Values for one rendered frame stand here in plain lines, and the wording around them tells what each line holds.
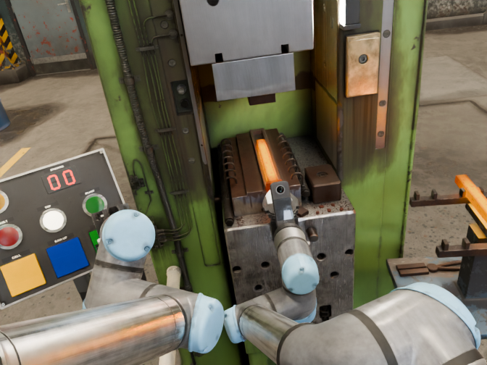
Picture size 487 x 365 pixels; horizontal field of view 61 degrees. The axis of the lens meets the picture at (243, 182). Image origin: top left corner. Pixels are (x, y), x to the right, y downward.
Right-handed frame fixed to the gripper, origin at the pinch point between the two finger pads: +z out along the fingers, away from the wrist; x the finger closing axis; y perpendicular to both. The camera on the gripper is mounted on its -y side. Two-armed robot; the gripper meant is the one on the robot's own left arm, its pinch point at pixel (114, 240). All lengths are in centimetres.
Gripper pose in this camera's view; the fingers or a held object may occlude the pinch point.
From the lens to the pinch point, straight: 99.0
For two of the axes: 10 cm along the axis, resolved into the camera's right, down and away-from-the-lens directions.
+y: -3.0, -9.5, -0.2
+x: -8.8, 2.8, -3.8
